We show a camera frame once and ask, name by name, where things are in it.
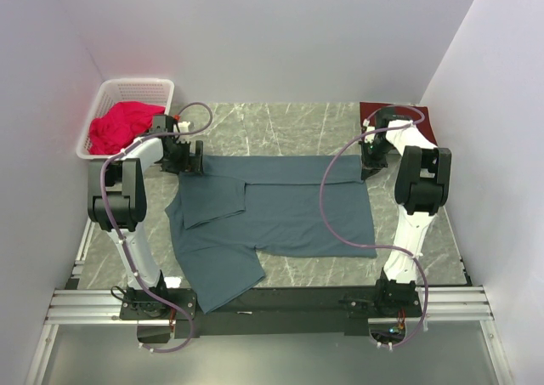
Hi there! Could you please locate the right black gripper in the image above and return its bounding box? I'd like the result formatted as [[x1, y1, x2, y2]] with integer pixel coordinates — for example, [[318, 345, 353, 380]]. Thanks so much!
[[359, 139, 394, 181]]

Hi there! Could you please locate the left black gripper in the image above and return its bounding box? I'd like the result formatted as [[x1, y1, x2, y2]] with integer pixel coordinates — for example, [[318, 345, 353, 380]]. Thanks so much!
[[160, 139, 202, 175]]

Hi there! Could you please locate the blue-grey t-shirt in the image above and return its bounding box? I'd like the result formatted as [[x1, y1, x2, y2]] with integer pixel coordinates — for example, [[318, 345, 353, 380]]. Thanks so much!
[[165, 155, 377, 313]]

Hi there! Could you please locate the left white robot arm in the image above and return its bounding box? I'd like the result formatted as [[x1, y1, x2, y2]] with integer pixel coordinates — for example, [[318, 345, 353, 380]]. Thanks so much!
[[88, 115, 210, 319]]

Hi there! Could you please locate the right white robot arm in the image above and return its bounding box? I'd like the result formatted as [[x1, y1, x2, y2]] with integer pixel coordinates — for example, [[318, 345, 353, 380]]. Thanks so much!
[[360, 106, 452, 284]]

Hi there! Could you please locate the folded dark red t-shirt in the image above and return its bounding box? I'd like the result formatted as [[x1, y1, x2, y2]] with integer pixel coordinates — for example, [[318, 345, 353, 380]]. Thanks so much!
[[360, 102, 438, 144]]

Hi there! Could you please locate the white plastic laundry basket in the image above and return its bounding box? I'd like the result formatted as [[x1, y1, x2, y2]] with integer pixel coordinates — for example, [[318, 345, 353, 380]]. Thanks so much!
[[76, 77, 175, 160]]

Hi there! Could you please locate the crumpled pink-red t-shirt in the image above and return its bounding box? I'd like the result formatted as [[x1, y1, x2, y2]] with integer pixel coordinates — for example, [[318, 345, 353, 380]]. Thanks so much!
[[88, 101, 165, 156]]

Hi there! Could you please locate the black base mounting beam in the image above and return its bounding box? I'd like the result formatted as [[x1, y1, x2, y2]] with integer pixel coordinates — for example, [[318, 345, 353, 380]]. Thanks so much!
[[110, 281, 426, 343]]

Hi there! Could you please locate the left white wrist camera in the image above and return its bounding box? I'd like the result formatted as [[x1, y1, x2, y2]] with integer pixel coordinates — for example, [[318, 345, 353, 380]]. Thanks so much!
[[173, 115, 195, 136]]

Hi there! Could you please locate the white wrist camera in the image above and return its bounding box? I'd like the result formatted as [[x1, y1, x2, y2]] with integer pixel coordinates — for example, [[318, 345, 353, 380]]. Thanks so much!
[[361, 119, 376, 133], [173, 115, 195, 136]]

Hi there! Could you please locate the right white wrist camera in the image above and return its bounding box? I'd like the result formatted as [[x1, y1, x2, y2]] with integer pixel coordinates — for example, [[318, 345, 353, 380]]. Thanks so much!
[[361, 119, 376, 133]]

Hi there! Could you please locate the aluminium rail frame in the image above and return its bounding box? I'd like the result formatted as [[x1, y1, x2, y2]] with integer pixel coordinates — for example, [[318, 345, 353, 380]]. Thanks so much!
[[28, 214, 513, 384]]

